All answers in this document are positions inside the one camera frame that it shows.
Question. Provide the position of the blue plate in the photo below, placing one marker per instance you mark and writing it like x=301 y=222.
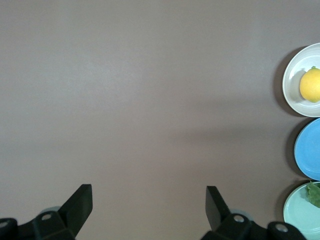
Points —
x=310 y=150

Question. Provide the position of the pale green plate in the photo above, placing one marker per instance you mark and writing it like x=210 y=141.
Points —
x=300 y=215

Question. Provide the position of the yellow lemon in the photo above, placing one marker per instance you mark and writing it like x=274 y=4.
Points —
x=311 y=83

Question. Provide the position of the beige plate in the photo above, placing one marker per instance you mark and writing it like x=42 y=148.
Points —
x=292 y=82

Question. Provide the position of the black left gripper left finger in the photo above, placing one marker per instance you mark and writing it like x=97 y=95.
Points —
x=70 y=217

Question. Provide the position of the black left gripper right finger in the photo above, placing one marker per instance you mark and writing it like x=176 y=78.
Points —
x=225 y=222

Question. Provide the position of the green lettuce leaf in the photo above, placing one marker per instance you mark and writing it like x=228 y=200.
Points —
x=314 y=195

